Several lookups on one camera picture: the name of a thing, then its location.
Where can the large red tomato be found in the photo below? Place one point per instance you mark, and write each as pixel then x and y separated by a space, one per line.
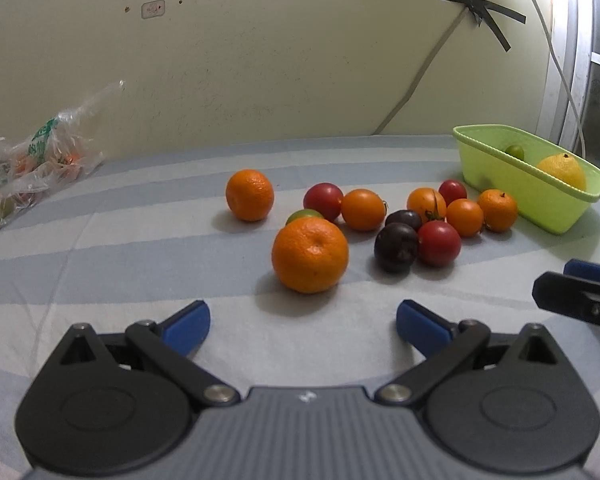
pixel 439 243

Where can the small red tomato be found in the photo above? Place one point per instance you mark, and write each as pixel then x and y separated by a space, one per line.
pixel 453 190

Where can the medium tangerine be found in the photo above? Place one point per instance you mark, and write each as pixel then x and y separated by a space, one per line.
pixel 249 195

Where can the white window frame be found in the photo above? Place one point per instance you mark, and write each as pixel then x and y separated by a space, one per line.
pixel 572 60

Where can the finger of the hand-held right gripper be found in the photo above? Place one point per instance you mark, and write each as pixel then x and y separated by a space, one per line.
pixel 592 270
pixel 565 297

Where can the large tangerine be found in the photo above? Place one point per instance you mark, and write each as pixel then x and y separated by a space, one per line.
pixel 310 255

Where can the small dark plum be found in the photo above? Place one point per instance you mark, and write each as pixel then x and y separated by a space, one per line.
pixel 403 218

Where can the striped bed sheet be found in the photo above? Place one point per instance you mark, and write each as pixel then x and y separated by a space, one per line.
pixel 130 260

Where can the small green fruit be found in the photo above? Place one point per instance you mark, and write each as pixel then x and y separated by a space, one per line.
pixel 515 151

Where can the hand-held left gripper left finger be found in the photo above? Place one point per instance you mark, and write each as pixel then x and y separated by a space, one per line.
pixel 187 329

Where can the orange tomato with stem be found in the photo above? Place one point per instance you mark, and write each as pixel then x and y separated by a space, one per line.
pixel 425 202

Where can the black tape cross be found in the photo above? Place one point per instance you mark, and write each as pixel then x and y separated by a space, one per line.
pixel 477 2

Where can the clear plastic bag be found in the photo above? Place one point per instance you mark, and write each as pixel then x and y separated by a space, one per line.
pixel 30 160

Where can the yellow lemon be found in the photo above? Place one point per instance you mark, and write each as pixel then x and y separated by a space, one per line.
pixel 564 170

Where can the light green plastic basket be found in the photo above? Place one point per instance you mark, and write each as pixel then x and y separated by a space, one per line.
pixel 530 187

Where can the large dark plum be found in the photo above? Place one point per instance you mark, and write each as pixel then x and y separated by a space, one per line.
pixel 396 248

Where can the green tomato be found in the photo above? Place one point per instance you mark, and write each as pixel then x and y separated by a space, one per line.
pixel 302 215

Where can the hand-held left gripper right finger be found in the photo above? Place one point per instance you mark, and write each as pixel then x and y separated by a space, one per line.
pixel 420 324

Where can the small tangerine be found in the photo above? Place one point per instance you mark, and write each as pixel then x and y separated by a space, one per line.
pixel 498 210

